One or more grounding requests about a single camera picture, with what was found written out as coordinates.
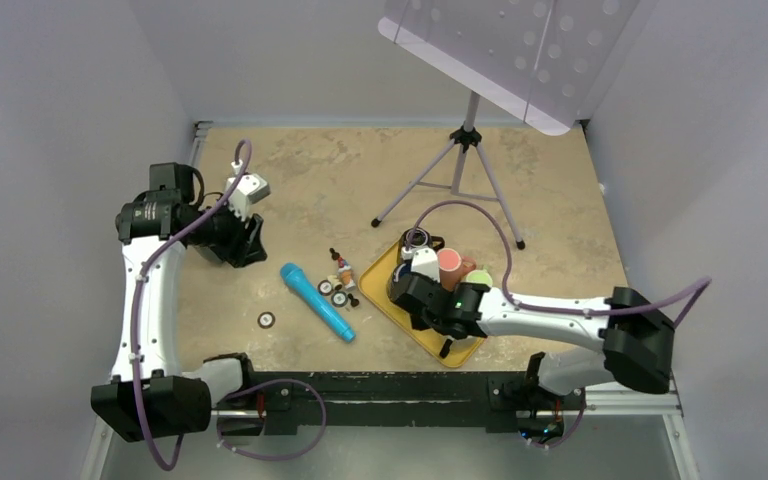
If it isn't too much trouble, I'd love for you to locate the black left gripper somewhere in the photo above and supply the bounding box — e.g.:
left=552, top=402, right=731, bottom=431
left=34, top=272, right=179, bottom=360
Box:
left=187, top=191, right=266, bottom=267

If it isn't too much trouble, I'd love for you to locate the black ceramic mug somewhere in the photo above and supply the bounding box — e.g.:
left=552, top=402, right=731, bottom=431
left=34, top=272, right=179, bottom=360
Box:
left=398, top=227, right=446, bottom=262

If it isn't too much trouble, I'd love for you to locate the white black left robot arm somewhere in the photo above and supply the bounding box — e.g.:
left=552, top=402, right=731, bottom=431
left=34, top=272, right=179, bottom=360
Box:
left=90, top=163, right=270, bottom=442

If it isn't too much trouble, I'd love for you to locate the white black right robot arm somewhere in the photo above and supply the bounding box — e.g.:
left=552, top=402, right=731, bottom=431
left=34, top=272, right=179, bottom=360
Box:
left=388, top=273, right=675, bottom=407

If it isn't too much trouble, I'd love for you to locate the pink ceramic mug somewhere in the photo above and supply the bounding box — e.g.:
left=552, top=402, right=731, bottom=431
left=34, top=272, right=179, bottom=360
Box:
left=437, top=248, right=477, bottom=291

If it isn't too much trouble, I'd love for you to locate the green ceramic mug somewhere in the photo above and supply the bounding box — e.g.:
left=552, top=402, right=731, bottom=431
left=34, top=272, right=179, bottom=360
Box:
left=462, top=269, right=494, bottom=288

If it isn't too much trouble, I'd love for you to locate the blue toy microphone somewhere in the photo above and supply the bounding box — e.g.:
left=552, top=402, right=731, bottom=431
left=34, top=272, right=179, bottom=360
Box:
left=280, top=263, right=355, bottom=343

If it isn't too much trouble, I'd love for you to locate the yellow plastic tray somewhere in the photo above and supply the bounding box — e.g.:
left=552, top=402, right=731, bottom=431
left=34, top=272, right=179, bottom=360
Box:
left=358, top=242, right=485, bottom=369

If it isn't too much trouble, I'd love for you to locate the round brown white token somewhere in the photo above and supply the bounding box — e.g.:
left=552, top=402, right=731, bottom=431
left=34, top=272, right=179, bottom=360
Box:
left=257, top=311, right=276, bottom=329

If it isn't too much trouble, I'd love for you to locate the round token upper left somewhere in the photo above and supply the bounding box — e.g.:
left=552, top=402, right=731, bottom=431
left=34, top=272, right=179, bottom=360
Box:
left=317, top=279, right=334, bottom=296

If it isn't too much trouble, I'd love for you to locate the round token lower right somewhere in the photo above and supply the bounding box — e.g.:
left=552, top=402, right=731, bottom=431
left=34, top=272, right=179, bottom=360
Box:
left=330, top=291, right=349, bottom=308

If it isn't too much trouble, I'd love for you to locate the lilac tripod stand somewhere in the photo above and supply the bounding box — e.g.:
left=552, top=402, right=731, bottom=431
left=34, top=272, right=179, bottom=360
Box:
left=370, top=91, right=526, bottom=250

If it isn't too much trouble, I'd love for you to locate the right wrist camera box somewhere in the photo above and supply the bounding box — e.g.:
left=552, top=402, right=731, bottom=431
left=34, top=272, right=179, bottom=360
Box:
left=403, top=247, right=440, bottom=283

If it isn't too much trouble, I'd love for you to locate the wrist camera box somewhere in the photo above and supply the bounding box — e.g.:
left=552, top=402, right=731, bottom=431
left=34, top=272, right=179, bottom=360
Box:
left=227, top=173, right=271, bottom=221
left=403, top=247, right=440, bottom=283

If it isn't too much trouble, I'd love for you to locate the cream mug black handle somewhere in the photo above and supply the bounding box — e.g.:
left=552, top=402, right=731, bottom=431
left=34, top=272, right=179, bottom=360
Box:
left=438, top=336, right=483, bottom=361

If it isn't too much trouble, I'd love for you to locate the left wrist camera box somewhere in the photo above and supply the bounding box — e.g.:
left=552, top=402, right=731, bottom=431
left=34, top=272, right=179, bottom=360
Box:
left=227, top=173, right=271, bottom=221

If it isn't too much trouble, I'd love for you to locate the black table edge rail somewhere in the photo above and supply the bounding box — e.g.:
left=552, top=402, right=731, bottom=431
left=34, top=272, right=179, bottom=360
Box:
left=231, top=371, right=584, bottom=437

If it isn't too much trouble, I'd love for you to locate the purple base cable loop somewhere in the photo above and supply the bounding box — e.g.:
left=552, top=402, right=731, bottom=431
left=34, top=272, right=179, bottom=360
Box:
left=214, top=377, right=328, bottom=464

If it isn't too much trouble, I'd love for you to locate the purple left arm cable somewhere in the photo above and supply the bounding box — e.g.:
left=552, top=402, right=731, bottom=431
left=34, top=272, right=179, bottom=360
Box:
left=128, top=139, right=254, bottom=473

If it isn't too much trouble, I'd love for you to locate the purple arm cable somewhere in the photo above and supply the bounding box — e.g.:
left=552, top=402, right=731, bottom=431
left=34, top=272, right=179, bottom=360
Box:
left=402, top=198, right=714, bottom=329
left=128, top=139, right=254, bottom=473

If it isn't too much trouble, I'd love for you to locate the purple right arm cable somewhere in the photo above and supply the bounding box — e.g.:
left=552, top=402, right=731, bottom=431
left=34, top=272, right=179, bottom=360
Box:
left=402, top=198, right=714, bottom=329

